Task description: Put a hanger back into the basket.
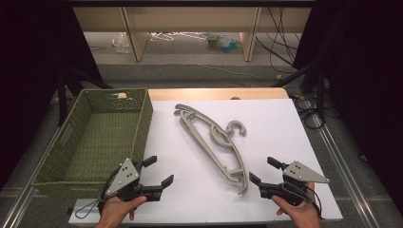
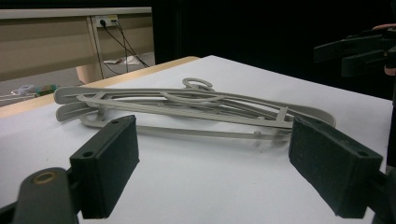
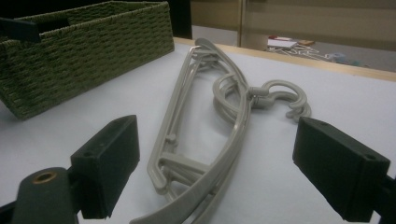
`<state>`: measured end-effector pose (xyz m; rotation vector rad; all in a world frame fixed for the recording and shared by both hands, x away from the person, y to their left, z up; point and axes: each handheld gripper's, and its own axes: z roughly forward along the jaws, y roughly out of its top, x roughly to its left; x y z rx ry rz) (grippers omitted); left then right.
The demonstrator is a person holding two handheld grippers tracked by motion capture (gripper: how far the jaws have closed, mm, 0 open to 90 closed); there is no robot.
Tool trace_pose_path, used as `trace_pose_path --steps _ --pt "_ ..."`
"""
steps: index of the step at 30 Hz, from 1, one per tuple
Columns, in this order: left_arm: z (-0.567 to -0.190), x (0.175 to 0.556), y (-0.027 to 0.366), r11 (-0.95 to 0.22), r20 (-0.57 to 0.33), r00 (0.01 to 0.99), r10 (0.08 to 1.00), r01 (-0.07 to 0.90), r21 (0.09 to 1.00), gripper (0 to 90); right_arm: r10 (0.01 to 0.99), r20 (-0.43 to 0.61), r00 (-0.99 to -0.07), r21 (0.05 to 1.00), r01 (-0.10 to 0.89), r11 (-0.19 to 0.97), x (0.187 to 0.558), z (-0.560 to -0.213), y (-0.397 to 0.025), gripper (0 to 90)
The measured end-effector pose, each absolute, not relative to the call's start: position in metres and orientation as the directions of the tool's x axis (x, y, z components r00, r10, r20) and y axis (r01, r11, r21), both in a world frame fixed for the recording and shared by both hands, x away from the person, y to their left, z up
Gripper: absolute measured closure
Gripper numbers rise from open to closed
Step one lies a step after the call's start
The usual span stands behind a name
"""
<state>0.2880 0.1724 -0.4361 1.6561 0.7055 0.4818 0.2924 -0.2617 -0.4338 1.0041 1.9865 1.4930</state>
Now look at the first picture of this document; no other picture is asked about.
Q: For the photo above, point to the black metal stand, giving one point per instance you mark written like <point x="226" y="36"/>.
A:
<point x="320" y="91"/>
<point x="61" y="95"/>

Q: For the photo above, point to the person's left hand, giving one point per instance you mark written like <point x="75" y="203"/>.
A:
<point x="114" y="209"/>

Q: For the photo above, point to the dark curtain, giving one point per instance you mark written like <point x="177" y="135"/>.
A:
<point x="364" y="79"/>
<point x="31" y="79"/>

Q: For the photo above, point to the colourful plastic toys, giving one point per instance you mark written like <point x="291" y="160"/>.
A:
<point x="223" y="43"/>

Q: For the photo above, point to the clear plastic bag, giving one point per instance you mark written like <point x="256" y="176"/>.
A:
<point x="121" y="42"/>

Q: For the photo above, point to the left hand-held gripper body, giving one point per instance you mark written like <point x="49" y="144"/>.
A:
<point x="123" y="177"/>

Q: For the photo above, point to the beige wooden shelf unit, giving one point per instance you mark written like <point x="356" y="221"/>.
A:
<point x="190" y="19"/>

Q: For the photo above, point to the silver metal rail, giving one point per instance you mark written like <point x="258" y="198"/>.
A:
<point x="345" y="171"/>
<point x="15" y="207"/>

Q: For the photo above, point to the green woven basket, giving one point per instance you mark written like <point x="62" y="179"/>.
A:
<point x="95" y="139"/>

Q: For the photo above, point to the person's right hand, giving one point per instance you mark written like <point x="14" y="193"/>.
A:
<point x="301" y="216"/>

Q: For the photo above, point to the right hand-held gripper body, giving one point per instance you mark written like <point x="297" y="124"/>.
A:
<point x="299" y="172"/>

